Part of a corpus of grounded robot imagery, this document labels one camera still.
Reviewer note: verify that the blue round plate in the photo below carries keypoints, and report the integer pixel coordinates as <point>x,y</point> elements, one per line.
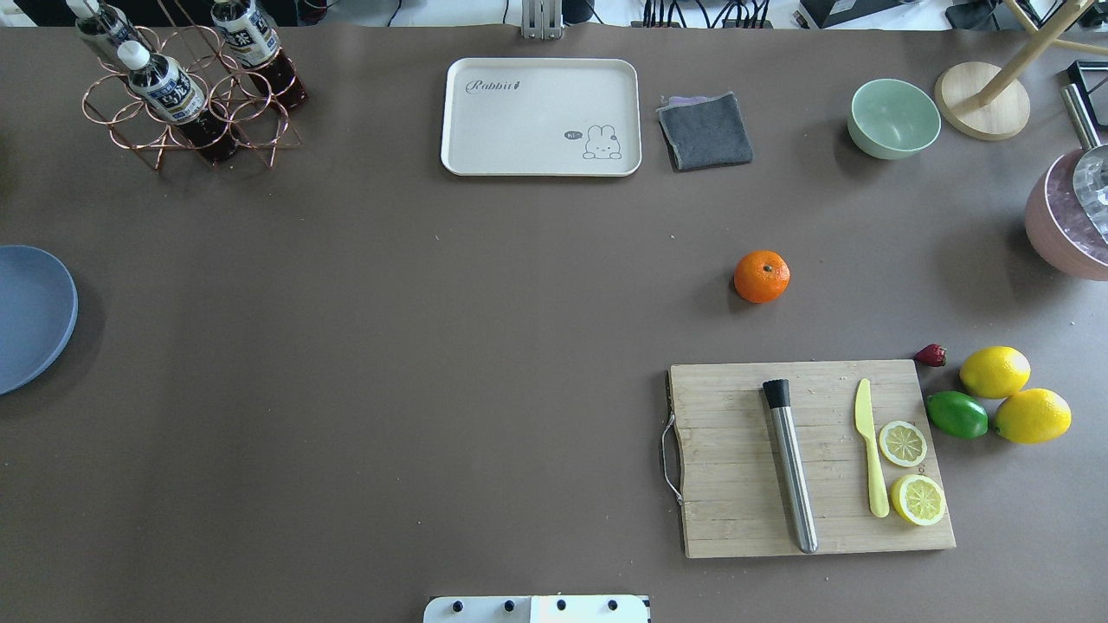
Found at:
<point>39,308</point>

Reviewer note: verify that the cream rabbit tray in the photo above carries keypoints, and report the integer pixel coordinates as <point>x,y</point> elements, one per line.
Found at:
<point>541,117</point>

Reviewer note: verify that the orange mandarin fruit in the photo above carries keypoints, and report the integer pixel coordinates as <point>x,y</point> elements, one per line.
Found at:
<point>761,276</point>

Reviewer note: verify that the grey folded cloth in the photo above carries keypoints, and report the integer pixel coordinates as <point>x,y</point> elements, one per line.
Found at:
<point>705,131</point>

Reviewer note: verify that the steel muddler black tip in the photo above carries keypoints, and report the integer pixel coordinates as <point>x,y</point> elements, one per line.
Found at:
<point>777,396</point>

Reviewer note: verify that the bamboo cutting board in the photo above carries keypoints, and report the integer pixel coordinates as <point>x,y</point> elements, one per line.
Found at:
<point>729,476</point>

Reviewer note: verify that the yellow plastic knife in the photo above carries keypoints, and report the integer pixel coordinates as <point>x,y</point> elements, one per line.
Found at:
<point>879,504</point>

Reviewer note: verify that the upper lemon half slice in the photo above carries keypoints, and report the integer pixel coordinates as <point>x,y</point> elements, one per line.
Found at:
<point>903,444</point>

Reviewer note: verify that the lemon half slice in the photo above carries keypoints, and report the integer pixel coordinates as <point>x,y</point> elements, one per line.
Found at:
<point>918,499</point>
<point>903,444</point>

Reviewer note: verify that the small red strawberry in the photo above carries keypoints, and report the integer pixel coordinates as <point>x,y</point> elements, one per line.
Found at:
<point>932,355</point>

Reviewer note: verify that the mint green bowl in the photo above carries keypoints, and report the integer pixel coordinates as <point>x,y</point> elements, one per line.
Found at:
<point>892,119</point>

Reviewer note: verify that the back right tea bottle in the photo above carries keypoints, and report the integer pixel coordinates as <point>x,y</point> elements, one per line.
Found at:
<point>253,41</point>

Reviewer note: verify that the tea bottle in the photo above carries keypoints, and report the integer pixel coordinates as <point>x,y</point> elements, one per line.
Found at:
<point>253,41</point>
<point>175,97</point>
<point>104,28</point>

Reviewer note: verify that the lower lemon half slice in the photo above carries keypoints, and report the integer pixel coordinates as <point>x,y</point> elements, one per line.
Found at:
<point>918,499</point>

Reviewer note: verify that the green lime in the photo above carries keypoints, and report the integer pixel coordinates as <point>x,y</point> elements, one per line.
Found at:
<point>957,414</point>

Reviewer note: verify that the upper whole lemon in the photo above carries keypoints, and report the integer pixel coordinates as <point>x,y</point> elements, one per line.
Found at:
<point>995,372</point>

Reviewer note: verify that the whole lemon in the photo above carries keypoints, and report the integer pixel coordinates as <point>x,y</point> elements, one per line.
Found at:
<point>995,372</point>
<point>1034,415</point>

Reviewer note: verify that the front tea bottle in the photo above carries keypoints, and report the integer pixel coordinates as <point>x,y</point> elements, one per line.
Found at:
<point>175,97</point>

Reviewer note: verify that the wooden cup stand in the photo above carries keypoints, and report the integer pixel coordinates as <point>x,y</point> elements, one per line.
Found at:
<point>988,102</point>

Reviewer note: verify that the lower whole lemon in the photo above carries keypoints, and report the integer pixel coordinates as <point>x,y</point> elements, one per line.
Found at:
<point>1034,415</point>

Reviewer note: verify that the pink ice bowl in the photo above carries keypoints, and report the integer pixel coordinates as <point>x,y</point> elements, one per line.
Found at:
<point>1057,227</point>

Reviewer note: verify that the back left tea bottle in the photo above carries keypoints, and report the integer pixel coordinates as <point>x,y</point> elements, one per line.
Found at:
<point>104,28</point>

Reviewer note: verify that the metal ice scoop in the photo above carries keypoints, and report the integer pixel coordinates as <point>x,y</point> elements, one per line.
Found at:
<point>1089,178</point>

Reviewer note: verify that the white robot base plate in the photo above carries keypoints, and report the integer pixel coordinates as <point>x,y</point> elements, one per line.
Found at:
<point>602,607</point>

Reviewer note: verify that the copper wire bottle rack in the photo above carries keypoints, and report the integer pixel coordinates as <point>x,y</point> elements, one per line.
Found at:
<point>212,89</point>

